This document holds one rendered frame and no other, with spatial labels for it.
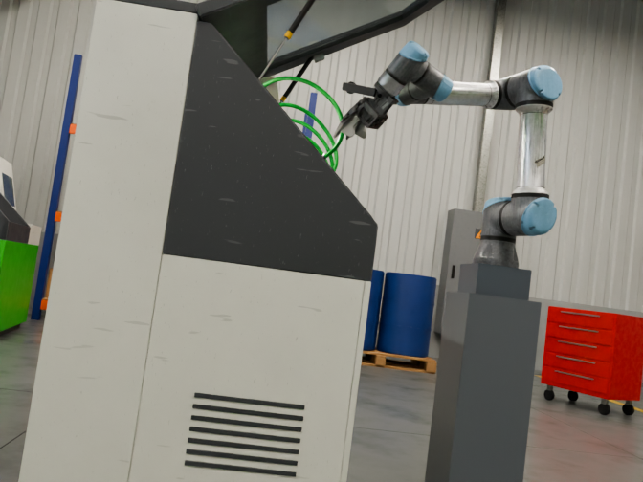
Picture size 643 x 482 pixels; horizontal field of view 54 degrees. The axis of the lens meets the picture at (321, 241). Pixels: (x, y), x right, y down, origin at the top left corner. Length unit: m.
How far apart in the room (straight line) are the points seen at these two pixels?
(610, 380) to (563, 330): 0.61
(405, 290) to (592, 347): 2.04
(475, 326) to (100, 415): 1.13
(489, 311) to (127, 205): 1.14
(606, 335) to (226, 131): 4.58
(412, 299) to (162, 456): 5.28
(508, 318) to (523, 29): 8.16
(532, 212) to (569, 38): 8.32
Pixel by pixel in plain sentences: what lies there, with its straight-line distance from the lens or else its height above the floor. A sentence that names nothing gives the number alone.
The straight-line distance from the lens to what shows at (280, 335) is 1.73.
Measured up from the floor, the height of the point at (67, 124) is 2.19.
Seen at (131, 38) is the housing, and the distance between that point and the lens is 1.89.
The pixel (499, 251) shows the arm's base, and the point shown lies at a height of 0.95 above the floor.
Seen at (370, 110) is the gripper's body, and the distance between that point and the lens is 1.90.
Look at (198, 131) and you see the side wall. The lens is 1.79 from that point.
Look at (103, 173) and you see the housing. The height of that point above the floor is 0.99.
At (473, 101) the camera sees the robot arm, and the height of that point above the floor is 1.42.
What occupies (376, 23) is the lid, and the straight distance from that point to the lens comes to 2.58.
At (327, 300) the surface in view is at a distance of 1.74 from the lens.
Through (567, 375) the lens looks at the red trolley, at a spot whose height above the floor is 0.27.
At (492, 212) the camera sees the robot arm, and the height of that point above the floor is 1.07.
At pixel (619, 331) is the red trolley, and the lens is 5.88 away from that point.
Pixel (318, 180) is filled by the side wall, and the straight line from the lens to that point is 1.76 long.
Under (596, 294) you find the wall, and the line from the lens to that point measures 9.79.
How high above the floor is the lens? 0.76
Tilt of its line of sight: 4 degrees up
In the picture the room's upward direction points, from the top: 7 degrees clockwise
